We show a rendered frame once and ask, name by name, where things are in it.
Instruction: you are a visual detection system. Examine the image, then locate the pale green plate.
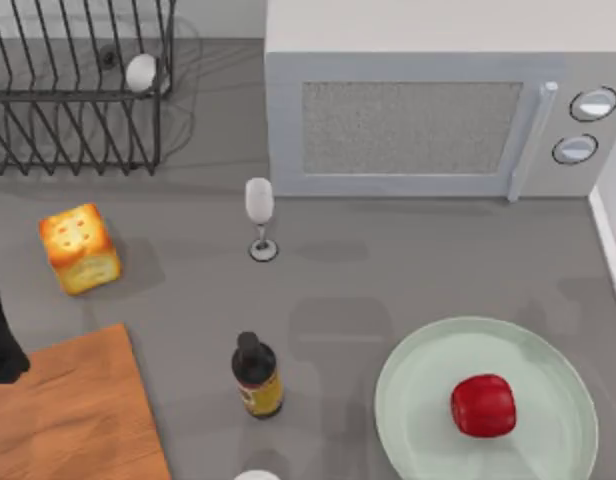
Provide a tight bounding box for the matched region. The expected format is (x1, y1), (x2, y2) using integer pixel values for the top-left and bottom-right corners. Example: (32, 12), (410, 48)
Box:
(374, 315), (600, 480)

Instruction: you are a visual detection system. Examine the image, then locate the wooden cutting board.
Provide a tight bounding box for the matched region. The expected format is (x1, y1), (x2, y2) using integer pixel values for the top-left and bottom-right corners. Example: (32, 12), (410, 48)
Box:
(0, 322), (173, 480)

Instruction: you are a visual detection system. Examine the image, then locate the red apple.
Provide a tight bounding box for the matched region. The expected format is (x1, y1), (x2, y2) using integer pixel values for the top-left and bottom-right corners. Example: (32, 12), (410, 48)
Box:
(450, 374), (518, 440)

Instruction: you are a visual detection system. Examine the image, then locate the white egg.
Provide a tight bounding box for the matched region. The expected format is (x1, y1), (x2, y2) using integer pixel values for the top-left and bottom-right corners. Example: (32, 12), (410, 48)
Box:
(125, 53), (157, 93)

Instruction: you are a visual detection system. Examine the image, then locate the white wine glass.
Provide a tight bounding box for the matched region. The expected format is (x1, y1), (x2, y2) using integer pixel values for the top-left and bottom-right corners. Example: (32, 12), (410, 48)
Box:
(244, 176), (280, 263)

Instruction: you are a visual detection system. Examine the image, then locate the pale microwave oven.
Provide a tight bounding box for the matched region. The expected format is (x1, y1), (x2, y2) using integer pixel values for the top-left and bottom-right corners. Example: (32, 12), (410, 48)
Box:
(264, 0), (616, 202)

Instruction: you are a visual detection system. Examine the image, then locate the dark bottle yellow label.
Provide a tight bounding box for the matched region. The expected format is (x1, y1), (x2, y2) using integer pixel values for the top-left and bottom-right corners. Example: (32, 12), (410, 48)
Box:
(231, 331), (284, 420)

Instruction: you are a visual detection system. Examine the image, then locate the microwave door handle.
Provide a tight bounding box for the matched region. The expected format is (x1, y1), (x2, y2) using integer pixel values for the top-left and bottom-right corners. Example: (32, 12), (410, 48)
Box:
(507, 81), (559, 203)

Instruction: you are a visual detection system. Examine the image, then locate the microwave knob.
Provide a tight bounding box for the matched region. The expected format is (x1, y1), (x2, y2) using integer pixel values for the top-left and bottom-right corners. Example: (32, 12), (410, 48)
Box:
(551, 133), (599, 165)
(569, 86), (616, 122)

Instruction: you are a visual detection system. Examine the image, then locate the golden bread loaf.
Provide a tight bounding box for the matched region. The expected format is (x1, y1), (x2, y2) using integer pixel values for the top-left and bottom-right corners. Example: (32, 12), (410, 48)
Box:
(38, 202), (123, 297)

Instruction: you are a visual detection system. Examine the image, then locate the black wire dish rack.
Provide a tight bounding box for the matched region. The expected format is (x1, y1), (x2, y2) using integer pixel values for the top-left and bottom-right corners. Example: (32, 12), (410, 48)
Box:
(0, 0), (177, 177)

